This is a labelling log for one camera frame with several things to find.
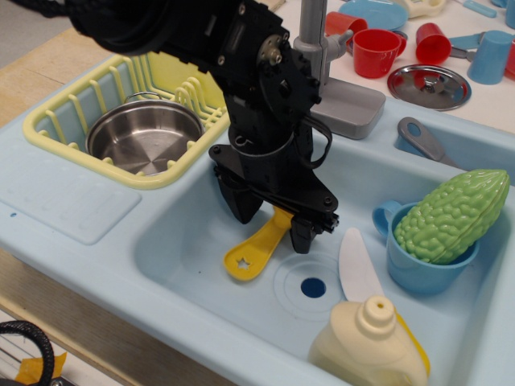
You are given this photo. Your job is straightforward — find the stainless steel pot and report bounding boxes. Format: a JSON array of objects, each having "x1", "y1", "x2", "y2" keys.
[{"x1": 85, "y1": 92, "x2": 205, "y2": 175}]

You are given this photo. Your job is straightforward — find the grey plastic spatula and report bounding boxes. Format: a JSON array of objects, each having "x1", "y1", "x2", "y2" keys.
[{"x1": 396, "y1": 117, "x2": 461, "y2": 169}]

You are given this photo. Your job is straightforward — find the grey toy faucet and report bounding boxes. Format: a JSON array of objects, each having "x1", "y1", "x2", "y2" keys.
[{"x1": 294, "y1": 0, "x2": 385, "y2": 140}]

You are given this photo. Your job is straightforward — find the black cable loop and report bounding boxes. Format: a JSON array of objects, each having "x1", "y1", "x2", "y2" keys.
[{"x1": 0, "y1": 320, "x2": 56, "y2": 386}]

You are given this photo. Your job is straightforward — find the light blue toy sink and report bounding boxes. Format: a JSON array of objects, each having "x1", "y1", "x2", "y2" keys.
[{"x1": 0, "y1": 31, "x2": 515, "y2": 386}]

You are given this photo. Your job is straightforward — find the white plastic knife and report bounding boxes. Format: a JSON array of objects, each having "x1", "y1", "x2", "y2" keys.
[{"x1": 338, "y1": 228, "x2": 384, "y2": 302}]

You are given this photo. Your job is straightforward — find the blue plastic plate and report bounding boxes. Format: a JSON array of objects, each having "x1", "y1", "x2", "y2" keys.
[{"x1": 338, "y1": 0, "x2": 409, "y2": 31}]

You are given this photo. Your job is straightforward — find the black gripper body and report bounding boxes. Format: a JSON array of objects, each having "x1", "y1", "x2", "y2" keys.
[{"x1": 208, "y1": 132, "x2": 338, "y2": 234}]

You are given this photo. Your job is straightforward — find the cream toy appliance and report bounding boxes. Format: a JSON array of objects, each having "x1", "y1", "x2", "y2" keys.
[{"x1": 396, "y1": 0, "x2": 446, "y2": 18}]

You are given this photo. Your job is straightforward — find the green bitter melon toy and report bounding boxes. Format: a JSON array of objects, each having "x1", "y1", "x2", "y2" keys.
[{"x1": 393, "y1": 169, "x2": 510, "y2": 265}]

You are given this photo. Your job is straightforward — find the red cup with handle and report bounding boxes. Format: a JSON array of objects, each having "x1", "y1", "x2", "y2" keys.
[{"x1": 352, "y1": 29, "x2": 407, "y2": 79}]

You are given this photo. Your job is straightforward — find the yellow tape piece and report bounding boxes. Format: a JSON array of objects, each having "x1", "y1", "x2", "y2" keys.
[{"x1": 14, "y1": 352, "x2": 68, "y2": 385}]

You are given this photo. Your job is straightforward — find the yellow dish brush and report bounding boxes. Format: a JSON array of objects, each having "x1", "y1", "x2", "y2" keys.
[{"x1": 223, "y1": 207, "x2": 293, "y2": 281}]

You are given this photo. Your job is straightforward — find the light blue tumbler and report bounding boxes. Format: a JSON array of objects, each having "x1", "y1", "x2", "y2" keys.
[{"x1": 467, "y1": 31, "x2": 514, "y2": 85}]

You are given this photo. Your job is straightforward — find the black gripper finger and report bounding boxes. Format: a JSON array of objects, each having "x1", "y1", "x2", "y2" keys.
[
  {"x1": 290, "y1": 216, "x2": 319, "y2": 254},
  {"x1": 217, "y1": 175, "x2": 263, "y2": 224}
]

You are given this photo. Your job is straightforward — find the pale yellow dish rack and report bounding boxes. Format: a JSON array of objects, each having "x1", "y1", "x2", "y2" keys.
[{"x1": 23, "y1": 53, "x2": 229, "y2": 190}]

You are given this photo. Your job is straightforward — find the blue plastic cup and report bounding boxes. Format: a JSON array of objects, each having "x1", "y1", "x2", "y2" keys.
[{"x1": 372, "y1": 200, "x2": 480, "y2": 295}]

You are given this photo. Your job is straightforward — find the red cup behind faucet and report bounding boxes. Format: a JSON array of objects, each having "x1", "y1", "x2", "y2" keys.
[{"x1": 325, "y1": 11, "x2": 369, "y2": 37}]

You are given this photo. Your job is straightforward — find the red cup lying down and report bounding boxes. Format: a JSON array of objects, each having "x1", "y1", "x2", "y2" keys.
[{"x1": 415, "y1": 23, "x2": 452, "y2": 64}]

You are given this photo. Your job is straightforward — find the steel pot lid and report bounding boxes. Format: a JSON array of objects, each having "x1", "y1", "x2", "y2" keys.
[{"x1": 387, "y1": 64, "x2": 472, "y2": 111}]

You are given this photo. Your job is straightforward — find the blue handled utensil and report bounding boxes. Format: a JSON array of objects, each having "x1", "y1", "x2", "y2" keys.
[{"x1": 450, "y1": 32, "x2": 484, "y2": 62}]

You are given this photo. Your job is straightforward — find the blue plastic utensil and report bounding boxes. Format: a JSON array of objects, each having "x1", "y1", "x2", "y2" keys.
[{"x1": 461, "y1": 0, "x2": 497, "y2": 18}]

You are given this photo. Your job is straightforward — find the cream soap bottle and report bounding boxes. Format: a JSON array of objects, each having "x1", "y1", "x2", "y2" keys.
[{"x1": 308, "y1": 296, "x2": 429, "y2": 385}]

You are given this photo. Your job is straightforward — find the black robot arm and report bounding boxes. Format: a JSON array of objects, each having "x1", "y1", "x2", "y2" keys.
[{"x1": 23, "y1": 1, "x2": 338, "y2": 254}]

